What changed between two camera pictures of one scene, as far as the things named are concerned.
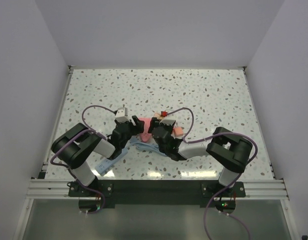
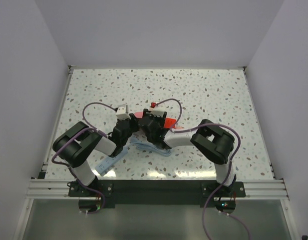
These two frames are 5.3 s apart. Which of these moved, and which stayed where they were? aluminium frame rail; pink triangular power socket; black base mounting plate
Moved: pink triangular power socket
Stayed: black base mounting plate; aluminium frame rail
